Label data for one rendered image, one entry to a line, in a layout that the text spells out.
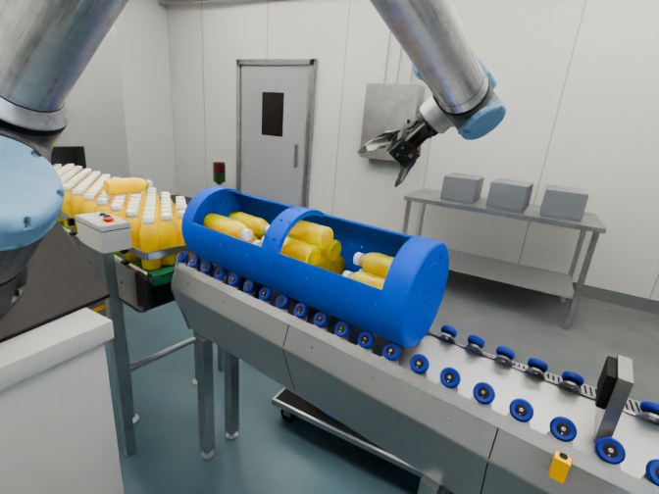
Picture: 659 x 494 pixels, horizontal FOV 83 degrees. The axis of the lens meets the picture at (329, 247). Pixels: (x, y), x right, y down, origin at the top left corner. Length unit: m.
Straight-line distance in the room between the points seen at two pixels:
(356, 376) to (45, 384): 0.66
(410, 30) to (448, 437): 0.81
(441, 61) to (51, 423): 0.90
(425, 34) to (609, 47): 3.85
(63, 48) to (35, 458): 0.67
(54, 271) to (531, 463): 1.03
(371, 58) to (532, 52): 1.65
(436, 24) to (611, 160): 3.84
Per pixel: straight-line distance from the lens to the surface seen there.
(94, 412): 0.93
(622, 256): 4.52
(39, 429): 0.88
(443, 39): 0.62
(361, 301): 0.91
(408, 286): 0.86
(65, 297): 0.89
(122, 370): 1.83
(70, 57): 0.67
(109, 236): 1.49
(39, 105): 0.73
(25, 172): 0.67
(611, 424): 0.96
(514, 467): 0.96
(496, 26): 4.47
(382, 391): 1.01
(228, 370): 1.81
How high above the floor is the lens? 1.49
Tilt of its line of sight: 18 degrees down
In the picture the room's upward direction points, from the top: 5 degrees clockwise
